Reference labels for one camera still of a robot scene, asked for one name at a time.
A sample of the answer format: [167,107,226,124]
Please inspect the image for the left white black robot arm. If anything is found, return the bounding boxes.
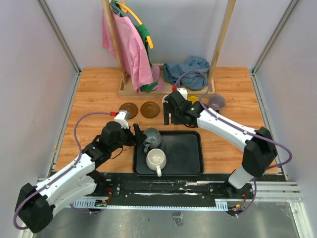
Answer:
[13,121,147,234]

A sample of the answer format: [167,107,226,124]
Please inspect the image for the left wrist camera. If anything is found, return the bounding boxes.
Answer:
[114,110,130,129]

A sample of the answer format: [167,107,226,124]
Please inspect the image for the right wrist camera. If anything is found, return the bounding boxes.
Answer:
[177,88,188,100]

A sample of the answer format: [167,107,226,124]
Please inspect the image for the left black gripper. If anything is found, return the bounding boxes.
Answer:
[110,123,147,152]

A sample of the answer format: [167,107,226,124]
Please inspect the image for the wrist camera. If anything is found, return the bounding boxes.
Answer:
[114,110,130,129]
[177,88,188,100]

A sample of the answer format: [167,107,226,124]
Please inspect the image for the black plastic tray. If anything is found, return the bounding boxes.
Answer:
[132,130,205,177]

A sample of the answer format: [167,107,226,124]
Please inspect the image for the yellow clothes hanger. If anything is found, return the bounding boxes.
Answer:
[116,1,154,49]

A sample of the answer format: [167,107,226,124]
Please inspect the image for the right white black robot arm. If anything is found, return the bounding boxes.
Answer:
[165,90,277,198]

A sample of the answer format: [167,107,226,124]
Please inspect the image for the pink shirt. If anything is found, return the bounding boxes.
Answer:
[102,9,167,93]

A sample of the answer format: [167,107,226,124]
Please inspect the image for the blue crumpled cloth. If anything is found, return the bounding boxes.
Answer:
[163,56,210,91]

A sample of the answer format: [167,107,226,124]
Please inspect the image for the yellow glass mug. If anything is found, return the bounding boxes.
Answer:
[187,96,199,104]

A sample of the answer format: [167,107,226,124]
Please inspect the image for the green garment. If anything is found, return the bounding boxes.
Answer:
[109,0,159,93]

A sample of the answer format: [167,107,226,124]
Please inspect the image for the grey ceramic mug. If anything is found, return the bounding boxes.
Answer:
[143,128,161,154]

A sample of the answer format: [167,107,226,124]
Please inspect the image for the white ceramic mug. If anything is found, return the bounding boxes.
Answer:
[146,148,167,177]

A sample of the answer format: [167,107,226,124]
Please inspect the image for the wooden clothes rack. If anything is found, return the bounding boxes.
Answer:
[102,0,235,98]

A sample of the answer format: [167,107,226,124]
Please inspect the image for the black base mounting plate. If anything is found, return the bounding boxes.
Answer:
[103,173,254,199]

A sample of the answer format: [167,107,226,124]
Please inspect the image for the purple glass cup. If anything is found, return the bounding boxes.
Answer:
[208,94,226,113]

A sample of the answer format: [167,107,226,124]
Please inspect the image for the grey slotted cable duct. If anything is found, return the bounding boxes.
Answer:
[72,196,228,211]

